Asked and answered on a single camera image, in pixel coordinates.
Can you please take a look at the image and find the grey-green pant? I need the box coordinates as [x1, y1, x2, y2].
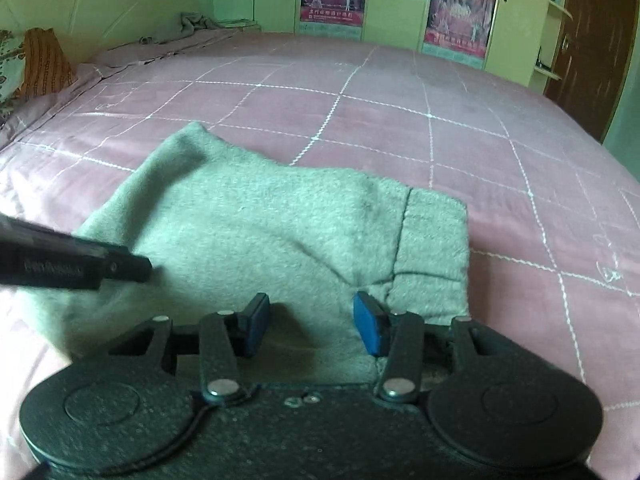
[23, 122, 470, 384]

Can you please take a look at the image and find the orange striped pillow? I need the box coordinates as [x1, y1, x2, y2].
[17, 28, 76, 102]

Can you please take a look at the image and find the pink checked bedsheet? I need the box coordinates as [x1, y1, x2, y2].
[1, 30, 639, 479]

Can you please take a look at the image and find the grey crumpled cloth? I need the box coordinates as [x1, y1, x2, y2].
[138, 12, 262, 44]

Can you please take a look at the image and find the right pink calendar poster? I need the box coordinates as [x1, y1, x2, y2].
[421, 0, 497, 70]

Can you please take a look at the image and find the light green wardrobe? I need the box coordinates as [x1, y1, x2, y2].
[214, 0, 568, 86]

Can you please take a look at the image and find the brown wooden door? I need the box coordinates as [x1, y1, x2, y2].
[544, 0, 639, 142]

